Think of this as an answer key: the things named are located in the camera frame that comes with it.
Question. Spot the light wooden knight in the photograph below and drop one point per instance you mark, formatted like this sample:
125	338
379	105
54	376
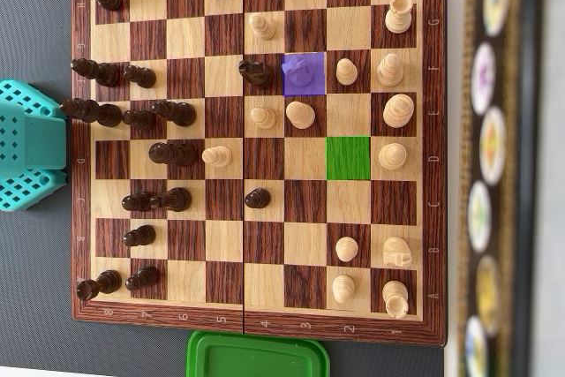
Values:
397	252
298	72

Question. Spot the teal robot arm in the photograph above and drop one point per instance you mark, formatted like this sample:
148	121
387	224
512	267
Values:
31	143

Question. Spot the wooden chessboard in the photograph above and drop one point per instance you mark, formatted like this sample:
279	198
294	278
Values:
265	200

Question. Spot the dark wooden pawn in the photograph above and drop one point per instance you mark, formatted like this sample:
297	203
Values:
141	77
137	202
141	120
140	236
257	198
143	279

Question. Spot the light wooden pawn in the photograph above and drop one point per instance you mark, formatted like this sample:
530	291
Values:
263	118
347	72
217	157
347	249
344	289
262	27

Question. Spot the light wooden bishop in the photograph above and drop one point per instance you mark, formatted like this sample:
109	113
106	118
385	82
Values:
301	115
390	71

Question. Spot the dark wooden knight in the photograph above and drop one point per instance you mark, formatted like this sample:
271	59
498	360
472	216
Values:
256	73
174	199

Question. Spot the light wooden rook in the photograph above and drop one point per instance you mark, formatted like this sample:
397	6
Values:
395	299
399	15

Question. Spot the green plastic container lid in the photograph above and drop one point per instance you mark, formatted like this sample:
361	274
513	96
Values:
256	357

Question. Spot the black gold patterned tray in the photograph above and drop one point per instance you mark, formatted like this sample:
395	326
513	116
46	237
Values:
516	85

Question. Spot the dark grey mat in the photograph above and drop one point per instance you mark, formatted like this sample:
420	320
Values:
35	19

